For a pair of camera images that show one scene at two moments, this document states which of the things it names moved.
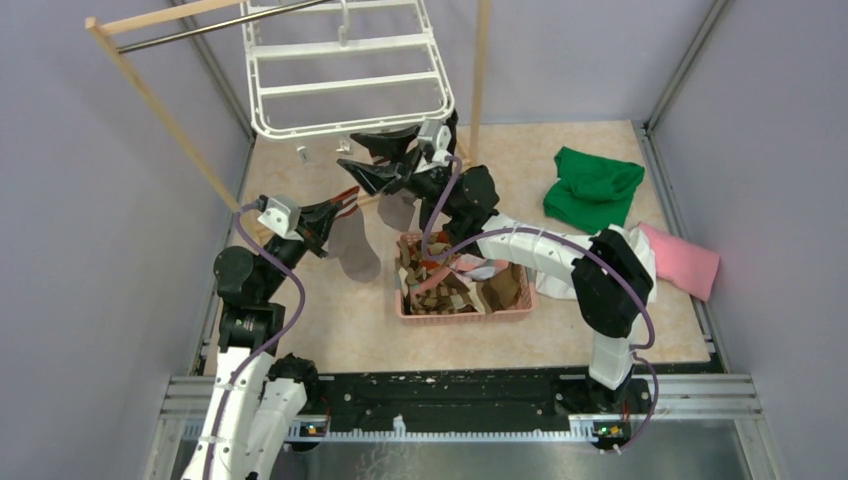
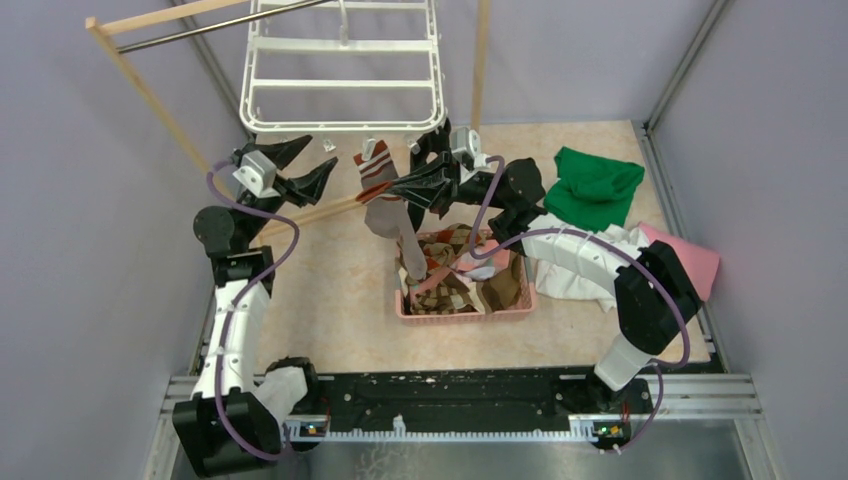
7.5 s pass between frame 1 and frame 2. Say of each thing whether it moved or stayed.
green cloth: stayed
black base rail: stayed
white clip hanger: moved
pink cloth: stayed
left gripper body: moved
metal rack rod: stayed
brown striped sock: stayed
